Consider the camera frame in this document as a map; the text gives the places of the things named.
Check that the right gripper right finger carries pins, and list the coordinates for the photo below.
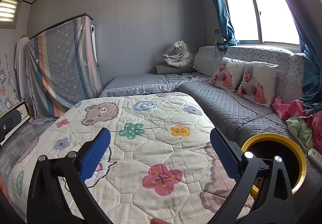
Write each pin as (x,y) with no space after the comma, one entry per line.
(274,201)

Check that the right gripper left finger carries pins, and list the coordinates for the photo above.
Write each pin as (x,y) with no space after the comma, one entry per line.
(46,201)

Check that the yellow rimmed trash bin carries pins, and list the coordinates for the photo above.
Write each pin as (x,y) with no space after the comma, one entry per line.
(268,145)

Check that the white drawer cabinet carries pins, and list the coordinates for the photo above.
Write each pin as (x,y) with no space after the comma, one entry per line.
(23,111)

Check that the white power strip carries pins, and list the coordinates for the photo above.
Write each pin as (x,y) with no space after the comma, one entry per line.
(316,158)

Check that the striped sheet covered cabinet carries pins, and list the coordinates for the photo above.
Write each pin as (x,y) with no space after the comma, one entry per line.
(62,68)

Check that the pink and green blanket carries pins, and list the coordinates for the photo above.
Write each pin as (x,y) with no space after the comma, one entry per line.
(306,129)

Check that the small blinds window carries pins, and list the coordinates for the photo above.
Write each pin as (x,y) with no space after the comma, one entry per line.
(9,10)

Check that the cartoon patterned quilt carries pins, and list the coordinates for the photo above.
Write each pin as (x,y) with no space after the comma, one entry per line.
(159,163)

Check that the right baby print pillow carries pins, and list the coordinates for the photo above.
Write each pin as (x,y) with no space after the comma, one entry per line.
(258,83)

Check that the baby print pillow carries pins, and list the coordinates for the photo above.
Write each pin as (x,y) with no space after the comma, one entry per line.
(228,74)
(258,83)

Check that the grey quilted sofa cover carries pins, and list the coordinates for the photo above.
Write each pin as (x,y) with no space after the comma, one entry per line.
(237,118)

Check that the left baby print pillow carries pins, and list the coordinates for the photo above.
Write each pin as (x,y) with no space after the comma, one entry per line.
(228,74)

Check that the grey bolster pillow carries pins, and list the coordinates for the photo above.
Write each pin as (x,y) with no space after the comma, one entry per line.
(164,69)

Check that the white tiger plush toy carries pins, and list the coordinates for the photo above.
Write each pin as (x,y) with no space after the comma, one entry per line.
(178,55)

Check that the right blue curtain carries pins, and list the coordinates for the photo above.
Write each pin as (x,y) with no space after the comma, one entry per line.
(310,45)

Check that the blue curtain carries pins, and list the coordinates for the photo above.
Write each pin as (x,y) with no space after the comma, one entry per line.
(225,26)
(310,45)

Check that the left blue curtain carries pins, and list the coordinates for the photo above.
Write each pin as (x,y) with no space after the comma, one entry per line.
(225,26)

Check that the window with metal frame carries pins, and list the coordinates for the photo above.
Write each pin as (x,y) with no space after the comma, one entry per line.
(262,21)

